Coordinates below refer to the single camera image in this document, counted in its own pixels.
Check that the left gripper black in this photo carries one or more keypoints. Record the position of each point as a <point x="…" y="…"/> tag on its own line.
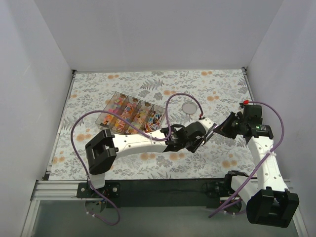
<point x="202" y="138"/>

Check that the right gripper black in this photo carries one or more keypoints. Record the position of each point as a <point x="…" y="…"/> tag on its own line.
<point x="232" y="124"/>

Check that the clear compartment candy box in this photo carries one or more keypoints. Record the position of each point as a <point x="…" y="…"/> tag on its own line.
<point x="143" y="115"/>

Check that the metal candy scoop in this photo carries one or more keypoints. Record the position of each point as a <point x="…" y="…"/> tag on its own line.
<point x="207" y="136"/>

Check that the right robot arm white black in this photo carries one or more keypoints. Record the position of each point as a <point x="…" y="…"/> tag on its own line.
<point x="266" y="195"/>

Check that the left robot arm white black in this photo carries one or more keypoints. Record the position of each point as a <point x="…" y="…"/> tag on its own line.
<point x="105" y="147"/>

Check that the round metal jar lid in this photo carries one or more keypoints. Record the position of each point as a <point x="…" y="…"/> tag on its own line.
<point x="189" y="107"/>

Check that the floral table mat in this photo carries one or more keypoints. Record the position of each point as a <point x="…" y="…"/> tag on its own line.
<point x="219" y="92"/>

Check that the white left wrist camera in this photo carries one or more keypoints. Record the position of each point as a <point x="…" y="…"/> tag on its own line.
<point x="207" y="123"/>

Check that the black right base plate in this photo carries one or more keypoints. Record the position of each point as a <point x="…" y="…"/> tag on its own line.
<point x="218" y="193"/>

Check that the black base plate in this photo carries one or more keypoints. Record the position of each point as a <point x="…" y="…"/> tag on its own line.
<point x="111" y="190"/>
<point x="218" y="193"/>

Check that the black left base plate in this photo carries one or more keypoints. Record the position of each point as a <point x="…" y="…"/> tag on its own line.
<point x="111" y="190"/>

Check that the aluminium frame rail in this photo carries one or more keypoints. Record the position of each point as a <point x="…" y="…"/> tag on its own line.
<point x="47" y="190"/>

